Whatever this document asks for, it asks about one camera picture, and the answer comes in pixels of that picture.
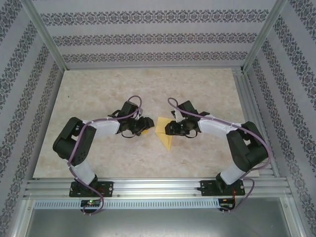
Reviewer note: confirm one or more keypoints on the aluminium side rail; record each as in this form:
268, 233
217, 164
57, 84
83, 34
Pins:
247, 98

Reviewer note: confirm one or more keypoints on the aluminium mounting rail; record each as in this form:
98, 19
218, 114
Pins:
158, 187

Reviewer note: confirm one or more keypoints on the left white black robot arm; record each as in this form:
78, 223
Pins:
106, 127

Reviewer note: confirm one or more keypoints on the yellow paper sheet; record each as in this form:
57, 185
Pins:
161, 126

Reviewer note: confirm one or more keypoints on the aluminium frame post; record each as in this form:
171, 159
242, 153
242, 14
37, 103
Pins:
46, 37
263, 37

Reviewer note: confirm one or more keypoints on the circuit board with orange part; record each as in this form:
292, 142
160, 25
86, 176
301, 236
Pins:
225, 201

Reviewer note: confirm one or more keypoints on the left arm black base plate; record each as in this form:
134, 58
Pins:
108, 188

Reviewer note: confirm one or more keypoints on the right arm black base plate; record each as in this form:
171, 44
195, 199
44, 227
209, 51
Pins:
207, 187

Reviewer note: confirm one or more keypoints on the grey sheet metal panel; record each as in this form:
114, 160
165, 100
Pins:
158, 224

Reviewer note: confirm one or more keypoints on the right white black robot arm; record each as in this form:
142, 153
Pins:
214, 126

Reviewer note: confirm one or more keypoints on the circuit board with green light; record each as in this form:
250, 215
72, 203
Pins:
91, 203

